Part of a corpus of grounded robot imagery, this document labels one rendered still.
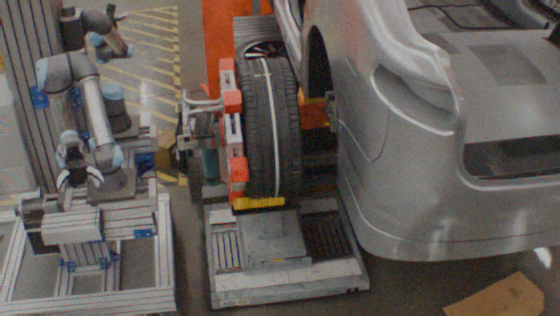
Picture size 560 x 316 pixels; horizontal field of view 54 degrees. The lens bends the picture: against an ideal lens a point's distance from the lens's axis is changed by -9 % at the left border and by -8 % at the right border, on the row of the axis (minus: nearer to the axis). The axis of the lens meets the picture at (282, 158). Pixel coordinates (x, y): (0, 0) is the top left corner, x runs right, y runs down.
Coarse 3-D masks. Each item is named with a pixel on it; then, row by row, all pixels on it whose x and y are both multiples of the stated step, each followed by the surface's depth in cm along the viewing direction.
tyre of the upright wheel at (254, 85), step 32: (256, 64) 266; (288, 64) 265; (256, 96) 252; (288, 96) 253; (256, 128) 250; (288, 128) 251; (256, 160) 253; (288, 160) 255; (256, 192) 266; (288, 192) 272
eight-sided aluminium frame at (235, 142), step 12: (228, 72) 272; (228, 84) 294; (228, 120) 254; (228, 132) 253; (240, 132) 254; (228, 144) 253; (240, 144) 254; (228, 156) 302; (240, 156) 257; (228, 168) 299
